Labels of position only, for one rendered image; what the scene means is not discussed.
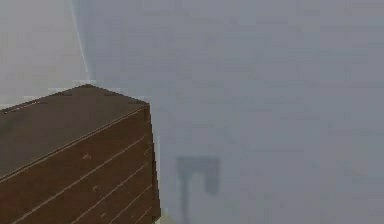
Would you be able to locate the brown wooden chest of drawers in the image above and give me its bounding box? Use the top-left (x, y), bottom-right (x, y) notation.
top-left (0, 83), bottom-right (162, 224)

